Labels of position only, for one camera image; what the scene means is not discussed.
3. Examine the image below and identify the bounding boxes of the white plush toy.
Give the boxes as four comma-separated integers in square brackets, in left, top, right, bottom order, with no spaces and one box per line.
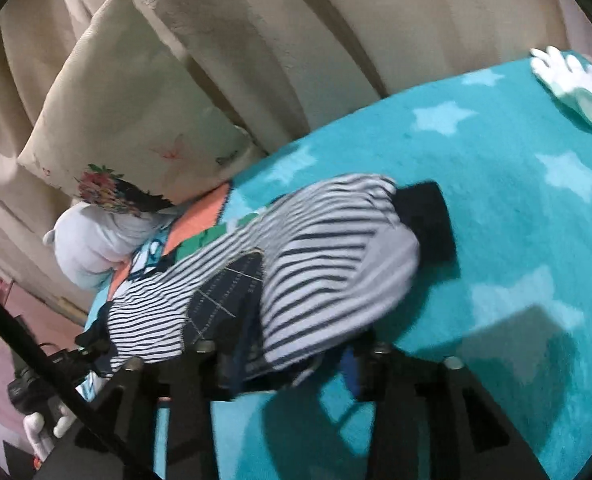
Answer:
[43,202,177,289]

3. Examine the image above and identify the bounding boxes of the white gloved hand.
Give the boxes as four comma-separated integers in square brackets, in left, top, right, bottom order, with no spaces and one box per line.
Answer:
[22,403,76,462]

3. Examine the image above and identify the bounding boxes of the striped navy white pants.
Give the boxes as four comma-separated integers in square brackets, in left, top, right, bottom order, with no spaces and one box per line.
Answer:
[76,174,456,392]

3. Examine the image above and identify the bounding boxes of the cream floral pillow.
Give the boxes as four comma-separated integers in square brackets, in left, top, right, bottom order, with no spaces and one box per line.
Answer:
[18,0,262,216]

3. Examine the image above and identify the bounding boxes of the beige curtain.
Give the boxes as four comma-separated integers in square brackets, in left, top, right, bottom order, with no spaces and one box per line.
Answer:
[0,0,572,309]

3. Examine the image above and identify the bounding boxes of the teal star cartoon blanket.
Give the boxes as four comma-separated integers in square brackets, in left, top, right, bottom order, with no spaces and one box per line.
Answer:
[82,52,592,480]

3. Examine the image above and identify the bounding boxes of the black cable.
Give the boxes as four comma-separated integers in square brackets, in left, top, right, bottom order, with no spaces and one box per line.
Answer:
[0,278,157,480]

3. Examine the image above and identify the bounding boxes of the white glove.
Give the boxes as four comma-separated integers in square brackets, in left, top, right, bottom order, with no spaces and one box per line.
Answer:
[530,46,592,128]

